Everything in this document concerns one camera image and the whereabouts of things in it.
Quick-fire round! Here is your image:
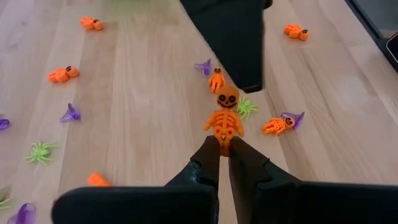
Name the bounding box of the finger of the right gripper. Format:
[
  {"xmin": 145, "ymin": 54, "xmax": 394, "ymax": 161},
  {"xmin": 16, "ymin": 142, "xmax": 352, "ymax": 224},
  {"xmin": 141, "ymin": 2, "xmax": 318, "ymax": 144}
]
[{"xmin": 179, "ymin": 0, "xmax": 264, "ymax": 94}]

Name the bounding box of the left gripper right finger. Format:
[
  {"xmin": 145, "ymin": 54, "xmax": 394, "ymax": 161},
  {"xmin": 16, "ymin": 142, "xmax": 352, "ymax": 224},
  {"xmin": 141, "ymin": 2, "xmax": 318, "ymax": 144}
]
[{"xmin": 228, "ymin": 136, "xmax": 398, "ymax": 224}]

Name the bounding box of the purple plastic witch hat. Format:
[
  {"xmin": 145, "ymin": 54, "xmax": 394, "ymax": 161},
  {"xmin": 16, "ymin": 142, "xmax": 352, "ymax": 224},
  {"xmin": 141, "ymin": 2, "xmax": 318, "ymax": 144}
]
[
  {"xmin": 59, "ymin": 103, "xmax": 82, "ymax": 123},
  {"xmin": 0, "ymin": 114, "xmax": 11, "ymax": 131},
  {"xmin": 194, "ymin": 58, "xmax": 213, "ymax": 77},
  {"xmin": 6, "ymin": 202, "xmax": 37, "ymax": 224},
  {"xmin": 280, "ymin": 111, "xmax": 305, "ymax": 131}
]

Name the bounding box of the green plastic spider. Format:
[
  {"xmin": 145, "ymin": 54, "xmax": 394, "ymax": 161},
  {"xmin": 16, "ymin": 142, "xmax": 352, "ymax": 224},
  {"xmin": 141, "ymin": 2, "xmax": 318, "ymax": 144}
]
[
  {"xmin": 236, "ymin": 96, "xmax": 259, "ymax": 121},
  {"xmin": 24, "ymin": 141, "xmax": 60, "ymax": 166},
  {"xmin": 0, "ymin": 185, "xmax": 13, "ymax": 211}
]

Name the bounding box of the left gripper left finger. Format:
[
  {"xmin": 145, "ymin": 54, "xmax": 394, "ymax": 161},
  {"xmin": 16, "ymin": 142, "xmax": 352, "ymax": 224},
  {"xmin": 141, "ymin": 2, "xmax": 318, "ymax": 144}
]
[{"xmin": 51, "ymin": 135, "xmax": 221, "ymax": 224}]

